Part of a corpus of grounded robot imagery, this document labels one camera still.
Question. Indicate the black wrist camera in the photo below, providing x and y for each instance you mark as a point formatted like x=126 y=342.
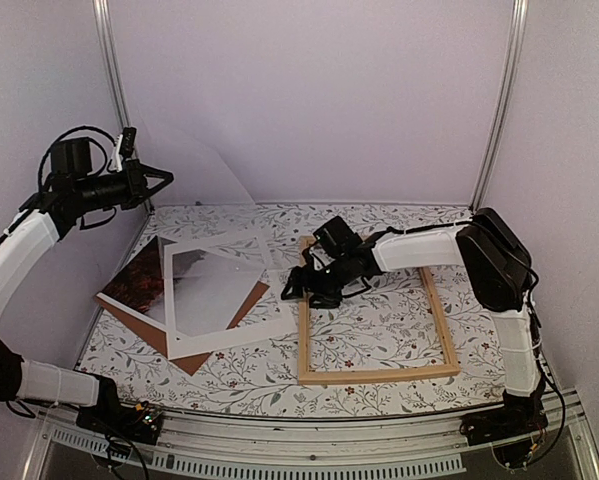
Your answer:
x=336 y=237
x=71 y=158

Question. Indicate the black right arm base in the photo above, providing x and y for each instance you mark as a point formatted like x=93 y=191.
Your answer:
x=517 y=416

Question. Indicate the white photo mat board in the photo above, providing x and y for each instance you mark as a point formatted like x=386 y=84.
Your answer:
x=206 y=281

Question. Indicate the photo with white border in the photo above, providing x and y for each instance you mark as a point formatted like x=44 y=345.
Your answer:
x=139 y=286

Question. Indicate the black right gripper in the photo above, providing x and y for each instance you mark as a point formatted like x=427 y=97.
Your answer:
x=295 y=279

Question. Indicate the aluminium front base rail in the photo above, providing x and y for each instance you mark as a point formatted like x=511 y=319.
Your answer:
x=214 y=446

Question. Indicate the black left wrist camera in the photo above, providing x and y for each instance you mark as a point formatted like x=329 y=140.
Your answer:
x=71 y=158

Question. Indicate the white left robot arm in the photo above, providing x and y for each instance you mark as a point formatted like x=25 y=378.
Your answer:
x=31 y=290

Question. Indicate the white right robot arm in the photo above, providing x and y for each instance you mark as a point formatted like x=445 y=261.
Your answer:
x=498 y=265

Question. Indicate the aluminium corner post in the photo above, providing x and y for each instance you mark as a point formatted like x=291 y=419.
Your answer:
x=103 y=24
x=512 y=56

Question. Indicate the left aluminium corner post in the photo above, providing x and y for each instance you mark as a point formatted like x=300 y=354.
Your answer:
x=103 y=24

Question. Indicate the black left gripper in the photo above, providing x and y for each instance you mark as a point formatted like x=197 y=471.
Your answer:
x=136 y=184

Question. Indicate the light wooden picture frame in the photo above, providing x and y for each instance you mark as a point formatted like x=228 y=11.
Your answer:
x=398 y=333

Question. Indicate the right aluminium corner post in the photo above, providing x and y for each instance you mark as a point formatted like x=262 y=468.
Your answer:
x=512 y=56

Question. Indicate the clear acrylic sheet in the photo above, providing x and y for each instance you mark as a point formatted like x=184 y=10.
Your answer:
x=201 y=176

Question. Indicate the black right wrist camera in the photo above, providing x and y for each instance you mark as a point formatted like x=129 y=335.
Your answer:
x=336 y=237

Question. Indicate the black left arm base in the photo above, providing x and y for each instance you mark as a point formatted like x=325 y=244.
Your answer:
x=141 y=422

